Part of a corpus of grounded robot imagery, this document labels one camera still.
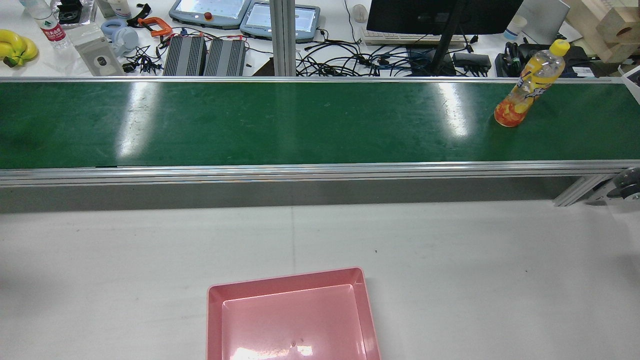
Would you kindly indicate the yellow banana bunch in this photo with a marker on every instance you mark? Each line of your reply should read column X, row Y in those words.
column 15, row 45

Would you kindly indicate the silver laptop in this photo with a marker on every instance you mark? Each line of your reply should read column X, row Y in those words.
column 545, row 20

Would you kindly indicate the aluminium profile post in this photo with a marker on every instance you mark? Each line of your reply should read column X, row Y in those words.
column 282, row 40

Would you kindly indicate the clear water bottle red label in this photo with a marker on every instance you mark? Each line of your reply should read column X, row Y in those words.
column 53, row 31

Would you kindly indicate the white computer mouse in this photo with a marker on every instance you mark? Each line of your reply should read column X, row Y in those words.
column 360, row 13

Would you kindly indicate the orange clamp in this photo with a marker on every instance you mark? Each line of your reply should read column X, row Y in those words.
column 159, row 26

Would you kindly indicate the black pouch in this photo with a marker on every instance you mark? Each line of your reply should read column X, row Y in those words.
column 580, row 62

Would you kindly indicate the white keyboard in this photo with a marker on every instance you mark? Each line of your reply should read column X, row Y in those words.
column 400, row 38

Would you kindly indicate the wooden box stack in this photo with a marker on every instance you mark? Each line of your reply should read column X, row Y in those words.
column 605, row 25

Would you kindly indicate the striped paper cup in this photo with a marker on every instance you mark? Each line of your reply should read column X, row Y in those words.
column 515, row 27

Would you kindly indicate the pink plastic basket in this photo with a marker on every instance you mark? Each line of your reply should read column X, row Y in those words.
column 290, row 320

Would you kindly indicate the light blue headphones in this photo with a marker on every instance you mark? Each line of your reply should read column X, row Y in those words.
column 125, row 36

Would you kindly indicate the yellow cap juice bottle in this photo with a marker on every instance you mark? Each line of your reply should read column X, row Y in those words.
column 531, row 84

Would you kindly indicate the black caster wheel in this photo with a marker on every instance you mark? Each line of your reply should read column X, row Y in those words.
column 628, row 184

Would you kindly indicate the black ribbed power supply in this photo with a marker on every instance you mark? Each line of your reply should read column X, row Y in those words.
column 184, row 56
column 225, row 57

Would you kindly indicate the black monitor stand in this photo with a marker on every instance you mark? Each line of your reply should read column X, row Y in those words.
column 443, row 52

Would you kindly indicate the black computer monitor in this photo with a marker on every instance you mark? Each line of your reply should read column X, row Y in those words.
column 440, row 15

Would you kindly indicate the green conveyor belt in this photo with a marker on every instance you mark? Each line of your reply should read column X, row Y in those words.
column 300, row 125

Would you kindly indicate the white box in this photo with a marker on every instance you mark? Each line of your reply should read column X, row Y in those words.
column 632, row 80

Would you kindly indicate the grey teach pendant red button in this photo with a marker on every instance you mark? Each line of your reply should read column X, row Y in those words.
column 210, row 11

